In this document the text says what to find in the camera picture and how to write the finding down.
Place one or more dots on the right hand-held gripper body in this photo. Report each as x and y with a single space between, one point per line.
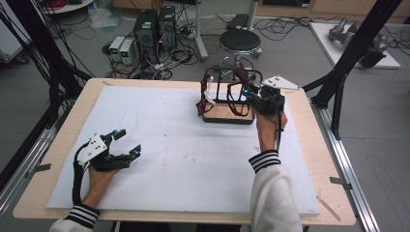
269 101

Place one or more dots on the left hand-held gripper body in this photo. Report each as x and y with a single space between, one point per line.
96 148

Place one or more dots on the black rack with wooden base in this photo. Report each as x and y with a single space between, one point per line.
222 114

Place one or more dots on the person's right hand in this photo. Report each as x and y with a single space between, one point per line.
269 129

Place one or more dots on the person's left hand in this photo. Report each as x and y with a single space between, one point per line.
100 185

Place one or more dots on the light wooden table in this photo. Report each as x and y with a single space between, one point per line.
306 129

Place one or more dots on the black round stool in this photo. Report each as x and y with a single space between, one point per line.
240 40

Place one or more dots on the white foam mat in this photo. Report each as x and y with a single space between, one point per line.
193 180

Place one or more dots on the black flat box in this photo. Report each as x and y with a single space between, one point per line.
238 22

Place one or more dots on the person's left striped-cuff sleeve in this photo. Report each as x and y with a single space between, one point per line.
80 217

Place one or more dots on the person's striped-cuff sleeve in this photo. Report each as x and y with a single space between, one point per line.
274 193
80 217

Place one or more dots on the grey desk leg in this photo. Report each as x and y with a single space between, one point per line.
200 32
253 14

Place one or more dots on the white floor board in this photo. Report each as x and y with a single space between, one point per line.
325 42

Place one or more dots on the white power supply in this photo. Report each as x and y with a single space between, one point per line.
115 46
126 51

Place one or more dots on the person's right striped-cuff sleeve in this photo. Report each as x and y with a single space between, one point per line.
274 193

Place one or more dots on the slim black computer tower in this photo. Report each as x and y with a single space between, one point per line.
167 25

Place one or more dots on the large black computer tower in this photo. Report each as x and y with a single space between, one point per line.
145 32

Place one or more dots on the clear plastic bag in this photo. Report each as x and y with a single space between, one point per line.
104 18

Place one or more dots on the thin wooden stick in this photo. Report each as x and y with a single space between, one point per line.
329 208

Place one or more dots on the round white table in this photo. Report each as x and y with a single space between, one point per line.
69 7

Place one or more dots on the white cabinet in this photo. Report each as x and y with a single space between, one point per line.
9 42

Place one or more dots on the grey metal bracket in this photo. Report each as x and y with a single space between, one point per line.
40 168
340 182

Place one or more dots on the aluminium rail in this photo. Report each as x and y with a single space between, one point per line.
361 209
19 183

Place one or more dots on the black metal frame strut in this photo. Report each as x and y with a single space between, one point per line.
364 38

